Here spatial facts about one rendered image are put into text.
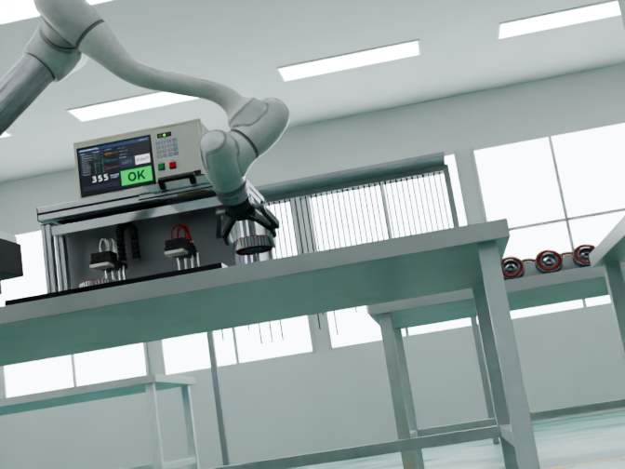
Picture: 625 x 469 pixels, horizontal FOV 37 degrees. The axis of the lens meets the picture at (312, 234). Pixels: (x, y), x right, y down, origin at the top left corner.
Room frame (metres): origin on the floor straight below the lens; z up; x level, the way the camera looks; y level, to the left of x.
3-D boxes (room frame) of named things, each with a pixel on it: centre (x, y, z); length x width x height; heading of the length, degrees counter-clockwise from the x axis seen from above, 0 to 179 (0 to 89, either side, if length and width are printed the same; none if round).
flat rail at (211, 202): (2.88, 0.54, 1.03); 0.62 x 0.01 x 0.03; 83
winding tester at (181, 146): (3.09, 0.50, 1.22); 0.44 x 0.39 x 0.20; 83
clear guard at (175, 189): (2.76, 0.35, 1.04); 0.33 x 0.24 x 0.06; 173
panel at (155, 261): (3.03, 0.52, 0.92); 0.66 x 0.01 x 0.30; 83
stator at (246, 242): (2.58, 0.17, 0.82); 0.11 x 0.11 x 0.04
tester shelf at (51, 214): (3.09, 0.51, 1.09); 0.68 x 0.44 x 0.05; 83
